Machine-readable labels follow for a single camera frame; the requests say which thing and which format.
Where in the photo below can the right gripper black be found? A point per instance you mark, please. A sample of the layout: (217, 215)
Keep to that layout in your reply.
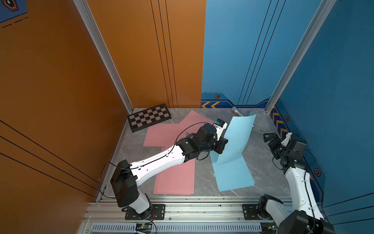
(273, 136)

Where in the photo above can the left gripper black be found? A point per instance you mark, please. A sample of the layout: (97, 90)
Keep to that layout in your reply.
(219, 144)

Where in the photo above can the light blue paper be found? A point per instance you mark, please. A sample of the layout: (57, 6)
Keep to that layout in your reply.
(237, 134)
(233, 174)

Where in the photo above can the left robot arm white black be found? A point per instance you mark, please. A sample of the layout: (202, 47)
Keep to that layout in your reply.
(127, 177)

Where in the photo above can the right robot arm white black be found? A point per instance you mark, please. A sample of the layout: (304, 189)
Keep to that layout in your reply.
(306, 217)

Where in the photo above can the silver microphone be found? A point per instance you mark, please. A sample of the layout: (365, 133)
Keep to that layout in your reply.
(237, 112)

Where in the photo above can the black white checkerboard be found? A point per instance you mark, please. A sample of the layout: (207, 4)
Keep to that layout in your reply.
(148, 117)

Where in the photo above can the left green circuit board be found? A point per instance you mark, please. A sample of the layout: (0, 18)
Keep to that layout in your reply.
(143, 228)

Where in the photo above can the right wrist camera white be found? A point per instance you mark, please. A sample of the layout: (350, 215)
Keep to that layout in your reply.
(286, 140)

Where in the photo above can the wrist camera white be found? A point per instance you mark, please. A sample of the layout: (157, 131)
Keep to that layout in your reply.
(220, 126)
(286, 140)

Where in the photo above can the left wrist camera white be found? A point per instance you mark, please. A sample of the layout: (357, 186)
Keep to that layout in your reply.
(220, 126)

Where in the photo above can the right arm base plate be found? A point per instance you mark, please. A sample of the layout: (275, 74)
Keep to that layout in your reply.
(249, 211)

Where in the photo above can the aluminium rail frame front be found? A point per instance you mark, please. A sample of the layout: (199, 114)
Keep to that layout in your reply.
(183, 215)

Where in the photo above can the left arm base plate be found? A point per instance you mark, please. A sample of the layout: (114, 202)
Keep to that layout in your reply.
(155, 212)

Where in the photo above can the right aluminium corner post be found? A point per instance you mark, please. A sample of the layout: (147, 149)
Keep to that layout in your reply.
(312, 30)

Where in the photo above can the aluminium corner post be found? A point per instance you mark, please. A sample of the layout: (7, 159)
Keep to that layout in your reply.
(93, 29)
(312, 30)

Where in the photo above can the left aluminium corner post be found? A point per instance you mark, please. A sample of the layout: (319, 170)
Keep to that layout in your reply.
(93, 29)

